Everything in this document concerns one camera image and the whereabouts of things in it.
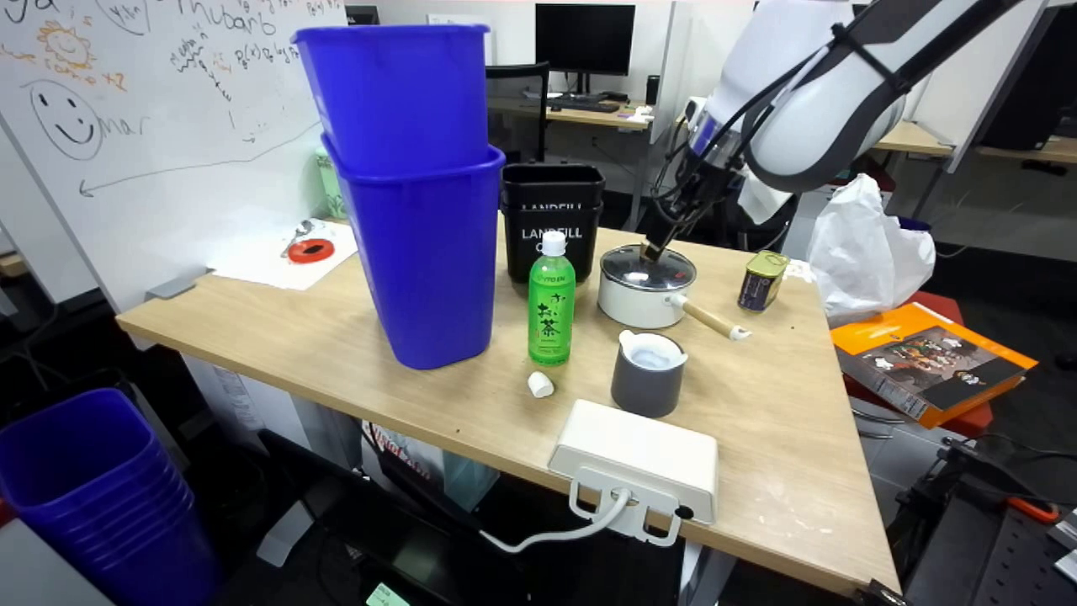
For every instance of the small dark jar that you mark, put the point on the small dark jar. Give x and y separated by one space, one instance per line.
762 278

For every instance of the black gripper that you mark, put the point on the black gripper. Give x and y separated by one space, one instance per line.
698 208

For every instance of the stack of blue bins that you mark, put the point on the stack of blue bins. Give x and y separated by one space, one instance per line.
91 481

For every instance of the black computer monitor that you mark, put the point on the black computer monitor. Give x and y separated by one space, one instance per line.
593 37

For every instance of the glass pot lid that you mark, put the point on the glass pot lid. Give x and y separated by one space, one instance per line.
637 266

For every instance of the blue recycling bin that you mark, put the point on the blue recycling bin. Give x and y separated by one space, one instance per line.
430 253
399 99

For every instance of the grey cup white lid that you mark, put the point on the grey cup white lid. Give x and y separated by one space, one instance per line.
646 376

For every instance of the white plastic bag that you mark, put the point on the white plastic bag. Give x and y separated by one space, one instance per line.
863 261

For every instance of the lower blue recycling bin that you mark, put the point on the lower blue recycling bin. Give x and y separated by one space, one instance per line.
430 253

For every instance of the small white bottle cap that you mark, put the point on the small white bottle cap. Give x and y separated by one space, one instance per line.
541 385

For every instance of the white pot wooden handle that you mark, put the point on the white pot wooden handle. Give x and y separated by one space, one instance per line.
662 307

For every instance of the green tea bottle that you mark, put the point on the green tea bottle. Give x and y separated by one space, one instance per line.
551 301

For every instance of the orange tape roll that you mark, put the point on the orange tape roll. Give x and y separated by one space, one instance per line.
310 251

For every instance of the green wipes canister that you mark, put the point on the green wipes canister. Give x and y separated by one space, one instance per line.
329 187

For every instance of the white whiteboard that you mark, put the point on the white whiteboard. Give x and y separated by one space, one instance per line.
169 135

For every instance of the black stacked trash bins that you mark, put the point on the black stacked trash bins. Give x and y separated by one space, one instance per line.
551 196

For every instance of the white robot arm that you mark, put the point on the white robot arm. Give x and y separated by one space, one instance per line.
813 87

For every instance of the white power box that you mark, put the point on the white power box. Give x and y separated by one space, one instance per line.
652 475

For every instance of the orange black book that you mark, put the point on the orange black book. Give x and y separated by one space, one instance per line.
927 364

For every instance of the upper blue recycling bin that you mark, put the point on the upper blue recycling bin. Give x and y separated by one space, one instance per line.
399 99

